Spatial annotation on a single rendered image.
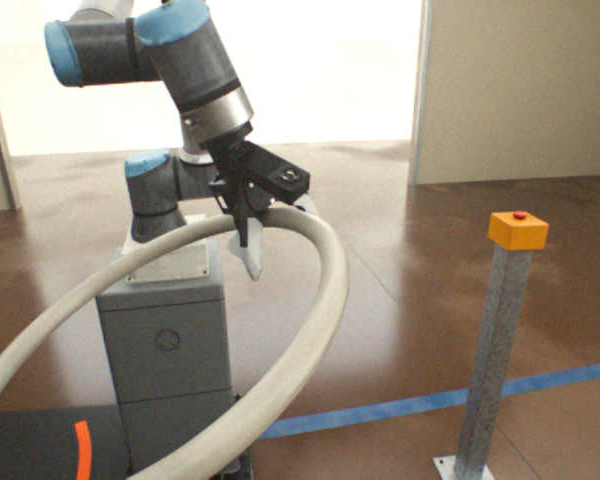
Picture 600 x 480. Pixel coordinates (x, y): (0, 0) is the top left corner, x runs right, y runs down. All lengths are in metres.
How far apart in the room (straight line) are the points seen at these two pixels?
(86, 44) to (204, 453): 0.54
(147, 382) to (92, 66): 1.17
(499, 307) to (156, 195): 1.13
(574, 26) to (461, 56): 1.65
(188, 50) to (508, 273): 1.15
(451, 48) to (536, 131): 1.78
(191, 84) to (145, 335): 1.09
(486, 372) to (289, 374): 1.32
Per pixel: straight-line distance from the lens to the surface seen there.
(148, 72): 0.70
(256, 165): 0.58
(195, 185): 1.44
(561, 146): 7.30
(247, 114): 0.59
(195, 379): 1.64
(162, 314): 1.49
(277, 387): 0.35
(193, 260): 1.46
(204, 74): 0.56
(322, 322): 0.39
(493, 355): 1.60
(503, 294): 1.49
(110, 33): 0.70
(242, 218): 0.60
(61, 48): 0.71
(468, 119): 6.29
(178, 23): 0.57
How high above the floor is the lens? 1.50
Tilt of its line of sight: 22 degrees down
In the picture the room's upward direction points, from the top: straight up
